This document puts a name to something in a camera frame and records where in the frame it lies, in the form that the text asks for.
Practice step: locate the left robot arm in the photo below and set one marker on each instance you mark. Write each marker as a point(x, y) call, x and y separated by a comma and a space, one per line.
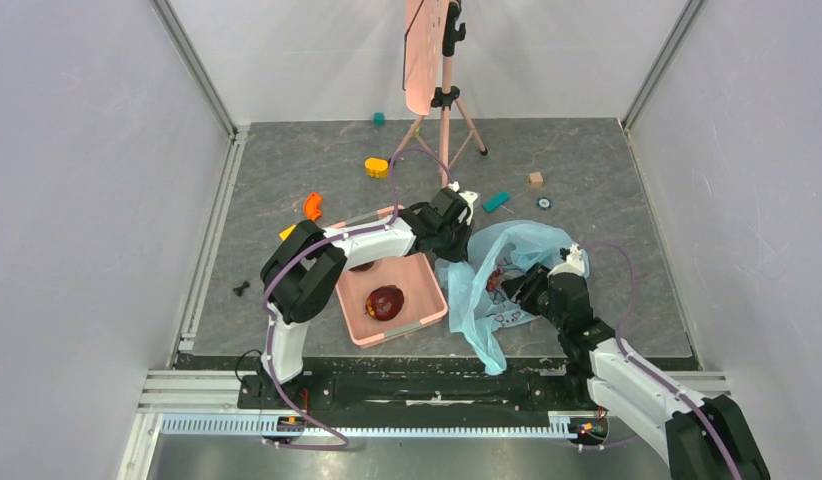
point(301, 274)

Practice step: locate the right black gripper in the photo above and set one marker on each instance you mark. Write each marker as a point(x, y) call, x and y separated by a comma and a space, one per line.
point(519, 291)

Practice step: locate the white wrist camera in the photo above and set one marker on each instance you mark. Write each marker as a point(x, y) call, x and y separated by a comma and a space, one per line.
point(572, 262)
point(469, 197)

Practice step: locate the pink tripod stand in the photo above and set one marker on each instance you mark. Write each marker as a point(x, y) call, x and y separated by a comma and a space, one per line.
point(446, 98)

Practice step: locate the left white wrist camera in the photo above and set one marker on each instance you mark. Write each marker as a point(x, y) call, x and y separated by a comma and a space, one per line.
point(469, 197)

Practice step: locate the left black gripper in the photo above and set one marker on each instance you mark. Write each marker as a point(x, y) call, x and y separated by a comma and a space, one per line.
point(460, 254)

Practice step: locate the yellow toy block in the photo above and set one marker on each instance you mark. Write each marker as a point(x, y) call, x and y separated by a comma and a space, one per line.
point(377, 168)

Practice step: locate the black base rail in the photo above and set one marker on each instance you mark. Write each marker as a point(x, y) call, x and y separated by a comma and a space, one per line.
point(335, 395)

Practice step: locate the light blue plastic bag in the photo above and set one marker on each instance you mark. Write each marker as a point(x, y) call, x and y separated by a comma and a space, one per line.
point(478, 304)

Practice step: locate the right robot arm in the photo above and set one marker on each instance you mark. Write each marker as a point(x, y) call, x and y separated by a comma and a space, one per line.
point(698, 437)

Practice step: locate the pink plastic basket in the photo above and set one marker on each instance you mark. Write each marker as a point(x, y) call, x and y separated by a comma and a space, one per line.
point(425, 303)

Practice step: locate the red fake apple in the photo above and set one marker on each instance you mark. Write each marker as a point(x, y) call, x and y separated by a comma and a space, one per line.
point(385, 303)

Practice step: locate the small wooden cube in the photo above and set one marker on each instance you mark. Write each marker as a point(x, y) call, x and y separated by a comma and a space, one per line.
point(535, 179)

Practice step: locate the small yellow block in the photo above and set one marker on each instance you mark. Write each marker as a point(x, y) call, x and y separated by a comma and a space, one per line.
point(285, 233)

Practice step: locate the orange curved toy block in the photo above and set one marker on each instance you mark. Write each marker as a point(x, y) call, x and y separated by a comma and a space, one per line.
point(312, 206)

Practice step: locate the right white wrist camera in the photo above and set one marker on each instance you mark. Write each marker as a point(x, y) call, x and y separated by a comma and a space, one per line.
point(572, 262)

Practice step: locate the small black bow piece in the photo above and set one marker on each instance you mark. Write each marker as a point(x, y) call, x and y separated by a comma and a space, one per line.
point(239, 290)

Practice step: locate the teal long block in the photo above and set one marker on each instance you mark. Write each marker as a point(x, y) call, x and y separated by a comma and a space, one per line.
point(496, 201)

